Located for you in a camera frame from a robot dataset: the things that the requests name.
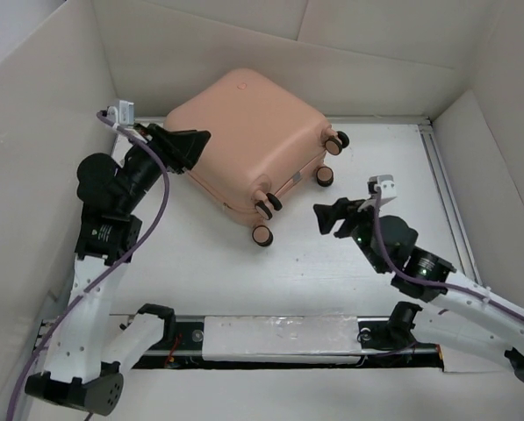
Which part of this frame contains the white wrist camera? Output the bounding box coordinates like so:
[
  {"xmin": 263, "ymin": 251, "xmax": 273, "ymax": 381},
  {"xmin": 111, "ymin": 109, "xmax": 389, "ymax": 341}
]
[
  {"xmin": 363, "ymin": 175, "xmax": 397, "ymax": 208},
  {"xmin": 106, "ymin": 99, "xmax": 134, "ymax": 126}
]

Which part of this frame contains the white foam cover block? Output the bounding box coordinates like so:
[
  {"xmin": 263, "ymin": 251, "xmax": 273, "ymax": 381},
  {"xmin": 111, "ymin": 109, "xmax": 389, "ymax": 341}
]
[{"xmin": 201, "ymin": 315, "xmax": 362, "ymax": 364}]

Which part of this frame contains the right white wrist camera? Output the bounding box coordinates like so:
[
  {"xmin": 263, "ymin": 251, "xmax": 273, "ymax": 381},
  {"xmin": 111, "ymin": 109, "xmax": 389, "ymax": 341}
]
[{"xmin": 363, "ymin": 175, "xmax": 397, "ymax": 208}]

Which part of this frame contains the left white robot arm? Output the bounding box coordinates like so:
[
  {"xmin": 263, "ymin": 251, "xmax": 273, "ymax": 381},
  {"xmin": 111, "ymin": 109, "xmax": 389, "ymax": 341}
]
[{"xmin": 25, "ymin": 124, "xmax": 211, "ymax": 416}]

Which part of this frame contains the aluminium frame rail right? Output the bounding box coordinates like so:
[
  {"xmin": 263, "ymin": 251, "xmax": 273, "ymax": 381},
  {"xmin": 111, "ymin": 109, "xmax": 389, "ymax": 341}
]
[{"xmin": 418, "ymin": 118, "xmax": 484, "ymax": 285}]

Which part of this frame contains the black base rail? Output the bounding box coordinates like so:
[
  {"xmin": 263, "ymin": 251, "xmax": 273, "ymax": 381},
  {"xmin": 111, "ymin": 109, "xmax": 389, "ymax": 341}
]
[{"xmin": 135, "ymin": 314, "xmax": 444, "ymax": 370}]

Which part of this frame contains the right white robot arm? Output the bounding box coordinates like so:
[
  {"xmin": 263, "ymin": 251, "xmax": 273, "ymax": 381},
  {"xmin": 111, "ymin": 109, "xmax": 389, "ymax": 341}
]
[{"xmin": 313, "ymin": 198, "xmax": 524, "ymax": 383}]

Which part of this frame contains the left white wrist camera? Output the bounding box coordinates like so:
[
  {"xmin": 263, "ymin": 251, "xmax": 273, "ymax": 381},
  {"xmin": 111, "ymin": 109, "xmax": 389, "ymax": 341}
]
[{"xmin": 106, "ymin": 99, "xmax": 134, "ymax": 126}]

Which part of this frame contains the pink hard-shell suitcase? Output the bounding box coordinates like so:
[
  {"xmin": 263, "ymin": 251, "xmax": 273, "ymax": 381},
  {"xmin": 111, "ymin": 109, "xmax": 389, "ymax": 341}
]
[{"xmin": 163, "ymin": 68, "xmax": 349, "ymax": 247}]

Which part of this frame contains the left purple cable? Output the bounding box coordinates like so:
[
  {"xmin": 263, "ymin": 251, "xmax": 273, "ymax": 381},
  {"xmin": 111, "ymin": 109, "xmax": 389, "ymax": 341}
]
[{"xmin": 4, "ymin": 110, "xmax": 173, "ymax": 421}]

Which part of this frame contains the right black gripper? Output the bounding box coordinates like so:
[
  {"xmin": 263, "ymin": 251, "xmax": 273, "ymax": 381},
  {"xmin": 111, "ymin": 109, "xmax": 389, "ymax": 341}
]
[{"xmin": 312, "ymin": 196, "xmax": 387, "ymax": 274}]

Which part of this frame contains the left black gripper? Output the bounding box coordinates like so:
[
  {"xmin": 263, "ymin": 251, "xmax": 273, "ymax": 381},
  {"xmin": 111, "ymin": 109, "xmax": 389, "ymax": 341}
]
[{"xmin": 120, "ymin": 121, "xmax": 212, "ymax": 210}]

